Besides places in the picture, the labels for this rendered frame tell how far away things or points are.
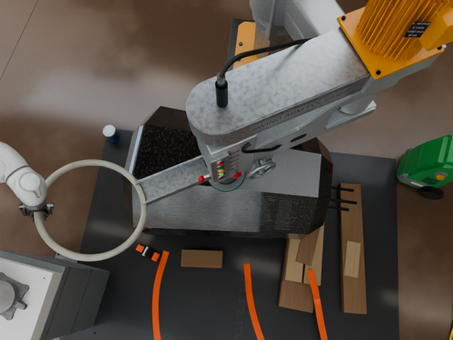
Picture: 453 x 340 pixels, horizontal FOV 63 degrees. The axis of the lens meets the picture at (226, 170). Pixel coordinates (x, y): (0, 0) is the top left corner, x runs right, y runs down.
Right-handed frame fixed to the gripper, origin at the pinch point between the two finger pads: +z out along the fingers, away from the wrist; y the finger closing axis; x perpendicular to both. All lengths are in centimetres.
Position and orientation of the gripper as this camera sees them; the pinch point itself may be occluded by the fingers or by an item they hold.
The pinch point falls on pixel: (39, 216)
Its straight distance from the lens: 190.1
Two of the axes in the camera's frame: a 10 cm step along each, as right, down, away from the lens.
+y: 9.3, -0.1, 3.8
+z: -3.4, 4.2, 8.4
